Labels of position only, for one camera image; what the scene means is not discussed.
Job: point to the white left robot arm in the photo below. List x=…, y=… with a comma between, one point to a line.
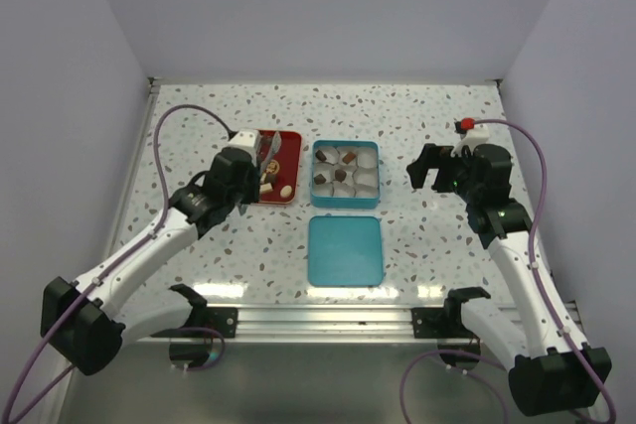
x=80, y=318

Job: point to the white paper cup liners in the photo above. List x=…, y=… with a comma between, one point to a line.
x=363, y=178

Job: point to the milk chocolate rectangular piece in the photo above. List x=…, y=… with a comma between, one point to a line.
x=349, y=157

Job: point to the aluminium table frame rail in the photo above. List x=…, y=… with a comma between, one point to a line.
x=137, y=152

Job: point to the red lacquer tray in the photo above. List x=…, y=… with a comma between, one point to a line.
x=285, y=164

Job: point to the teal tin box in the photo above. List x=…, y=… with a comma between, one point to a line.
x=343, y=204

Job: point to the front aluminium mounting rail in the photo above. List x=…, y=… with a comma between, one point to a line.
x=323, y=322

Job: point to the dark square ridged chocolate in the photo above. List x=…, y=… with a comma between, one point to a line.
x=340, y=175

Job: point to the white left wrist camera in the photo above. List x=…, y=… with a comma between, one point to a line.
x=246, y=139

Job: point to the dark round chocolate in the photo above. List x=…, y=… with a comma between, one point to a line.
x=320, y=179

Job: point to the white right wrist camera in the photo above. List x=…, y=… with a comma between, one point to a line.
x=471, y=133

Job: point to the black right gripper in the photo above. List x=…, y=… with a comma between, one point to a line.
x=432, y=157

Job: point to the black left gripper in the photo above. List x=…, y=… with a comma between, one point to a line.
x=253, y=195

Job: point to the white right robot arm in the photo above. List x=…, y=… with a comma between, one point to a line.
x=550, y=364

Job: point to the dark oval leaf chocolate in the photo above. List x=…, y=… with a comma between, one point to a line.
x=321, y=156

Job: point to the teal tin lid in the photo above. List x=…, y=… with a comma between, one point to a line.
x=345, y=251

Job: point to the metal tongs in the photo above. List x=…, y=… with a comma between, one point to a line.
x=268, y=147

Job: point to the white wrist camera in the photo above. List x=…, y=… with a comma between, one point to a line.
x=471, y=133
x=246, y=139

